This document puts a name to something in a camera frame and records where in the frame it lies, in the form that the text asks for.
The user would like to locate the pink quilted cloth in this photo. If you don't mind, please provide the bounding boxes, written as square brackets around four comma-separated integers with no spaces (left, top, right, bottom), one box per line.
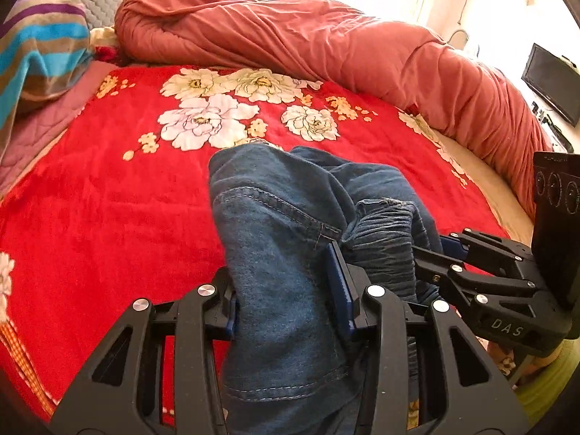
[0,61,121,186]

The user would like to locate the black flat screen monitor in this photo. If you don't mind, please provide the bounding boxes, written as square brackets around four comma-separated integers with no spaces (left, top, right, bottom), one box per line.
[521,43,580,128]

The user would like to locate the rust red quilt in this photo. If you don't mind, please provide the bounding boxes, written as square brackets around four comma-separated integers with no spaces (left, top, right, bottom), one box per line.
[114,0,556,220]

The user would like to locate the green cloth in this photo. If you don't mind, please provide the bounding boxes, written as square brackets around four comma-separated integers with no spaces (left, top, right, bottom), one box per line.
[514,340,577,420]

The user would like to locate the cream cloth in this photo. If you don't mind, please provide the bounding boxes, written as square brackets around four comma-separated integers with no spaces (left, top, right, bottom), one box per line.
[90,26,119,50]

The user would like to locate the striped blue brown blanket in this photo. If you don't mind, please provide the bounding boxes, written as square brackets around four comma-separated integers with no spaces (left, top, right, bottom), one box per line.
[0,0,94,146]

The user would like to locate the beige bed sheet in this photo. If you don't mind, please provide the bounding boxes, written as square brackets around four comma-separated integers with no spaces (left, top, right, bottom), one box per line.
[399,113,535,241]

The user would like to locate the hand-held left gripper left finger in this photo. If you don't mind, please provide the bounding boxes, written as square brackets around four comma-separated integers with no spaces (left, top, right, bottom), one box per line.
[47,266,239,435]

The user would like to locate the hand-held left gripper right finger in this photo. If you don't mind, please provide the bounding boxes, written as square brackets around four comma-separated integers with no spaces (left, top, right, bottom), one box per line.
[326,241,531,435]

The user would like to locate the blue denim pants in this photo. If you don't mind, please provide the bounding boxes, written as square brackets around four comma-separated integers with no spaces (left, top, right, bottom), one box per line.
[208,144,445,435]

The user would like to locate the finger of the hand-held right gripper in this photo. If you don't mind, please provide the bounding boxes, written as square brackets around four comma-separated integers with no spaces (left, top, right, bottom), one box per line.
[437,229,536,282]
[412,247,570,356]

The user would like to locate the red floral blanket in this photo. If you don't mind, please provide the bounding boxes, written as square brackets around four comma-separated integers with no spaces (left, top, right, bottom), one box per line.
[0,66,510,424]

